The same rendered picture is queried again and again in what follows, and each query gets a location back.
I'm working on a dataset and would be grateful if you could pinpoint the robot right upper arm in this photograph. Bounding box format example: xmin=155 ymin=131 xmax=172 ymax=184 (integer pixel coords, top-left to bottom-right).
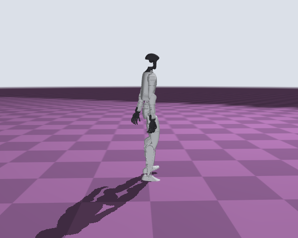
xmin=148 ymin=74 xmax=156 ymax=99

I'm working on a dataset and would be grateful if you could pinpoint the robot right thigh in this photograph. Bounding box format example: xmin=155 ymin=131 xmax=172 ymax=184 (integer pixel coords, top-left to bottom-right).
xmin=145 ymin=113 xmax=160 ymax=150

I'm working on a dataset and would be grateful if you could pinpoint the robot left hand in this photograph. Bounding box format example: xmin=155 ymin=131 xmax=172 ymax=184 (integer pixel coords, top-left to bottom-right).
xmin=131 ymin=107 xmax=141 ymax=124

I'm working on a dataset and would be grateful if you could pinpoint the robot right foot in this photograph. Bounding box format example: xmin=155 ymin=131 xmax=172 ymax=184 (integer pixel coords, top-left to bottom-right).
xmin=142 ymin=174 xmax=160 ymax=181

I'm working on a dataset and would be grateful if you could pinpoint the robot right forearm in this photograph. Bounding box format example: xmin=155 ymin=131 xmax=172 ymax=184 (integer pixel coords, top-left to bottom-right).
xmin=149 ymin=94 xmax=156 ymax=119

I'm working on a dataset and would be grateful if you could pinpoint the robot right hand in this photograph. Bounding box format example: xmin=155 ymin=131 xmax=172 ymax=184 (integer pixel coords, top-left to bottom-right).
xmin=147 ymin=115 xmax=157 ymax=133

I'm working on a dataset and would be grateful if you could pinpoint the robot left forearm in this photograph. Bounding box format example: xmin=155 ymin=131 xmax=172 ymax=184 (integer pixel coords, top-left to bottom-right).
xmin=137 ymin=94 xmax=144 ymax=112

